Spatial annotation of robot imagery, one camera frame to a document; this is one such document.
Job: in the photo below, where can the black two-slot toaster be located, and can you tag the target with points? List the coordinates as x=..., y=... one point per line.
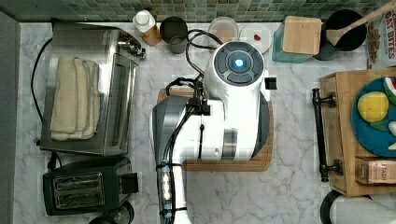
x=89, y=186

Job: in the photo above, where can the wooden spoon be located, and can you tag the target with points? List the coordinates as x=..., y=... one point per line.
x=334, y=36

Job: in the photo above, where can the paper towel roll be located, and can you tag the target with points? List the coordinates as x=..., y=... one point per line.
x=336, y=208

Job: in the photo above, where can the wooden cutting board base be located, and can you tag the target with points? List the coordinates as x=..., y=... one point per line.
x=249, y=163

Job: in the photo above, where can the yellow toy lemon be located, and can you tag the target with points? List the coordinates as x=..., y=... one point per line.
x=373, y=106

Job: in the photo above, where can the clear lidded jar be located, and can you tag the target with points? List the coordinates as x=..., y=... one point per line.
x=224, y=28

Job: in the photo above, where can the black drawer handle bar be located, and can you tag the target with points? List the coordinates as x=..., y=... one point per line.
x=318, y=102

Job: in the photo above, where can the folded beige towel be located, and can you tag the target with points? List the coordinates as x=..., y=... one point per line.
x=76, y=104

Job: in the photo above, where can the toy watermelon slice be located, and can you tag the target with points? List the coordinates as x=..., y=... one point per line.
x=390, y=88

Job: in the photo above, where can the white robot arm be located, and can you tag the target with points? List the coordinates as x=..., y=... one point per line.
x=233, y=65

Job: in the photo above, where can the white capped bottle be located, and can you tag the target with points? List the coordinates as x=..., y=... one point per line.
x=147, y=27

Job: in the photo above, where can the stainless steel toaster oven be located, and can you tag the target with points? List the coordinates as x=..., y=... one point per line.
x=117, y=53

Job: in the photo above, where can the oat bites cereal box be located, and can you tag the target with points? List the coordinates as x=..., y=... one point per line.
x=381, y=41

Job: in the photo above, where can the teal jar wooden lid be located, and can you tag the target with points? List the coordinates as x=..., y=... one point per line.
x=296, y=39

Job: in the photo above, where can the small cardboard box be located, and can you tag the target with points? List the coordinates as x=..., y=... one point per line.
x=375, y=171

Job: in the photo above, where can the dark grey cup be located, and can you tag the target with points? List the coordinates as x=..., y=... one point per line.
x=173, y=31

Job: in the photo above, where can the white lidded container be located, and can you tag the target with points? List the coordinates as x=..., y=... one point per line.
x=257, y=35

